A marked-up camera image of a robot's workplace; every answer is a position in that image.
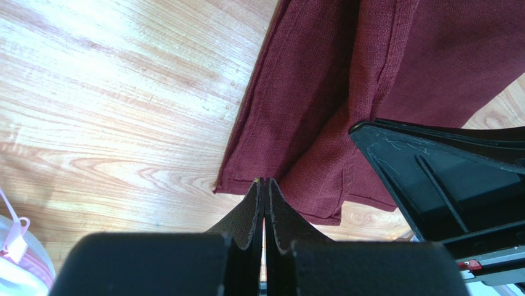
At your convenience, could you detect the white mesh bag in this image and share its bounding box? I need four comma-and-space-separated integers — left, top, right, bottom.
1, 192, 56, 295

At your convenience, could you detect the dark red cloth napkin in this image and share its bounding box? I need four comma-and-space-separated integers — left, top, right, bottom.
215, 0, 524, 225

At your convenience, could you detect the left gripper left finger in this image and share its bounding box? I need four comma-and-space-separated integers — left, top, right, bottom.
51, 178, 264, 295

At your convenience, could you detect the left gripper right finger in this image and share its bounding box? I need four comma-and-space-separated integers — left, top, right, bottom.
264, 179, 468, 295

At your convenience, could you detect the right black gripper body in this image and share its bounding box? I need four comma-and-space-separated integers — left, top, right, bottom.
412, 221, 525, 294

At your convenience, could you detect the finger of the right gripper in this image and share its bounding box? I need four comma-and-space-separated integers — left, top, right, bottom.
349, 119, 524, 242

